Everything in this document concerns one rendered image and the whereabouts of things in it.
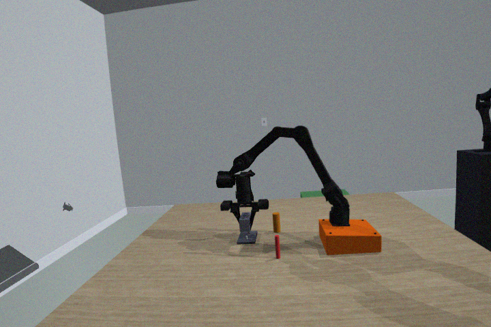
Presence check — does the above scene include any orange cylinder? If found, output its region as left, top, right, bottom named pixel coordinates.
left=273, top=213, right=281, bottom=233

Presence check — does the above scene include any red peg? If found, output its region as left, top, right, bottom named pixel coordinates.
left=275, top=235, right=280, bottom=259

